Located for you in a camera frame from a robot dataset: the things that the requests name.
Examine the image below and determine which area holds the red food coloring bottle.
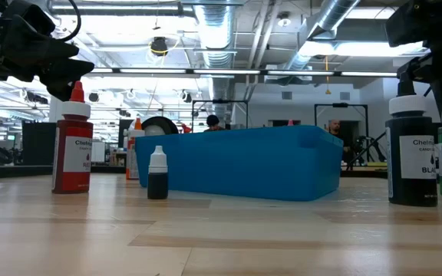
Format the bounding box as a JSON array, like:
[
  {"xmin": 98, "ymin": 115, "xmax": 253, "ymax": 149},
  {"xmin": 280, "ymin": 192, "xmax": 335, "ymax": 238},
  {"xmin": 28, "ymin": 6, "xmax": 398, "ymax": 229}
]
[{"xmin": 51, "ymin": 80, "xmax": 94, "ymax": 195}]

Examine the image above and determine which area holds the black food coloring bottle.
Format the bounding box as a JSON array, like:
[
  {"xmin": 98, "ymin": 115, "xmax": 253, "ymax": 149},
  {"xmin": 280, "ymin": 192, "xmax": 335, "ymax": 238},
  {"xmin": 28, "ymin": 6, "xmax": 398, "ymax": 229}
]
[{"xmin": 384, "ymin": 72, "xmax": 439, "ymax": 208}]

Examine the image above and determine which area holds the orange food coloring bottle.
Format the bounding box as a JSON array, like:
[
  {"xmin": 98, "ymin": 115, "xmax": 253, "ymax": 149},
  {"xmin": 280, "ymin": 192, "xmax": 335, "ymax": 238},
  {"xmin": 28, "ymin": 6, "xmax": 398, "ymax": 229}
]
[{"xmin": 125, "ymin": 117, "xmax": 146, "ymax": 181}]

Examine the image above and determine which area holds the small black dropper bottle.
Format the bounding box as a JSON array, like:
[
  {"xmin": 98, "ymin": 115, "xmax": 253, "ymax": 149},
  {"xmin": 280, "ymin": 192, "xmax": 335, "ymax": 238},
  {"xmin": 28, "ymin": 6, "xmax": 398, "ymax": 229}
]
[{"xmin": 147, "ymin": 145, "xmax": 170, "ymax": 201}]

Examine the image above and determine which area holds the black cabinet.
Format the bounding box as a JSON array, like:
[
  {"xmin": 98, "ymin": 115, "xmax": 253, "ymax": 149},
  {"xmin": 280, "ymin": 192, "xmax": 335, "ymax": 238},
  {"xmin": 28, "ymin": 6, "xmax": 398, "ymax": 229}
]
[{"xmin": 21, "ymin": 120, "xmax": 58, "ymax": 166}]

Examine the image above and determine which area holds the person with bare head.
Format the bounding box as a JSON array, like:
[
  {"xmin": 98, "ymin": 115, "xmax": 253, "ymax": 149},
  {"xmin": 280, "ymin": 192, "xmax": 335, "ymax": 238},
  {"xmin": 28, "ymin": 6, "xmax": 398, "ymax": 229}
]
[{"xmin": 328, "ymin": 119, "xmax": 351, "ymax": 154}]

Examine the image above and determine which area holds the long ceiling light bar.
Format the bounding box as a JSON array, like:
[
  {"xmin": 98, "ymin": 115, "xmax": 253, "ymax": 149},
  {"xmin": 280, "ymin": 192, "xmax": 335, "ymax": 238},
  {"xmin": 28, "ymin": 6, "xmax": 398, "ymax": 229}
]
[{"xmin": 89, "ymin": 67, "xmax": 398, "ymax": 78}]

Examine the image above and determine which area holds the blue plastic bin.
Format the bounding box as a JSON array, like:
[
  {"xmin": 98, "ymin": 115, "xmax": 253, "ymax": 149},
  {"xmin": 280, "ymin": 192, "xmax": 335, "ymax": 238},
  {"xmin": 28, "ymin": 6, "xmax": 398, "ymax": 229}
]
[{"xmin": 134, "ymin": 125, "xmax": 344, "ymax": 202}]

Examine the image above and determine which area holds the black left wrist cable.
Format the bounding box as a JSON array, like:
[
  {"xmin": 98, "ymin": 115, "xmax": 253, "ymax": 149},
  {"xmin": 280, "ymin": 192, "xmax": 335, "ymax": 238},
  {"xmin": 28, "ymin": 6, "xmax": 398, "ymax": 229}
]
[{"xmin": 56, "ymin": 0, "xmax": 82, "ymax": 43}]

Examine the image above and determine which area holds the black background rig frame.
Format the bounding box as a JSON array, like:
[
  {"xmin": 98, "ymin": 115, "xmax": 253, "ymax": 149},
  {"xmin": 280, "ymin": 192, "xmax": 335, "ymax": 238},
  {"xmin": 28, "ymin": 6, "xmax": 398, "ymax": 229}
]
[
  {"xmin": 313, "ymin": 102, "xmax": 370, "ymax": 166},
  {"xmin": 190, "ymin": 99, "xmax": 250, "ymax": 130}
]

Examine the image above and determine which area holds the black ceiling camera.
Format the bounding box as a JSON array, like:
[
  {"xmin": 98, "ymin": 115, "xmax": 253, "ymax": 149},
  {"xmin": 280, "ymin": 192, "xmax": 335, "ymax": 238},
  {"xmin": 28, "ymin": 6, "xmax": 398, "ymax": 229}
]
[{"xmin": 149, "ymin": 35, "xmax": 170, "ymax": 58}]

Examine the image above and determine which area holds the black aluminium table frame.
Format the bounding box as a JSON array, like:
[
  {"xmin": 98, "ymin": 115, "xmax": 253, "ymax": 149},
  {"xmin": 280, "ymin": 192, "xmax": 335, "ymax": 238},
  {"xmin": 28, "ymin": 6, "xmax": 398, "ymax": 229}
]
[{"xmin": 0, "ymin": 164, "xmax": 389, "ymax": 181}]

